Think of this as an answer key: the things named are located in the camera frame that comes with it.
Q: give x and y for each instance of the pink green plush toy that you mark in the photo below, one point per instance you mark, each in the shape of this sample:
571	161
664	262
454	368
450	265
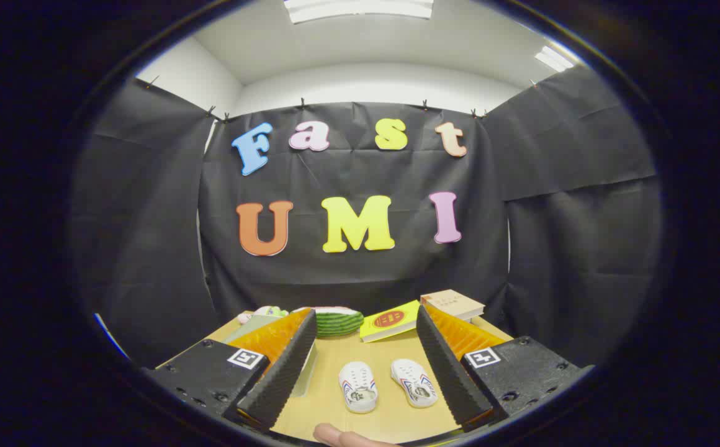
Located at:
267	311

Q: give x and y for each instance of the watermelon slice plush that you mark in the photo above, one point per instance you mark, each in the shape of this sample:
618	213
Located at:
338	323

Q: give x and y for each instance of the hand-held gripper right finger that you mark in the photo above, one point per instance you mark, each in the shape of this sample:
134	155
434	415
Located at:
450	379

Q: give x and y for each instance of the beige fabric storage box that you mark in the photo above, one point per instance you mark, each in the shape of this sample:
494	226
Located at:
308	375

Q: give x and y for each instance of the tan cover book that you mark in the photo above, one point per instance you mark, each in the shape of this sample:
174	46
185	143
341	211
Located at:
453	304

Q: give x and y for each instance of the yellow book red circle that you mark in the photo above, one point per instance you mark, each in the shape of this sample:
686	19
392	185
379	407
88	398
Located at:
391	321

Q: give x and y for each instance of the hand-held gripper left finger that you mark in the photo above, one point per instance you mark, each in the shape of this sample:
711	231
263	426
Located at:
279	379

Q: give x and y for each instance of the white striped canvas shoe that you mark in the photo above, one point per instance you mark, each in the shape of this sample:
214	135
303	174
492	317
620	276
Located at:
356	380
411	377

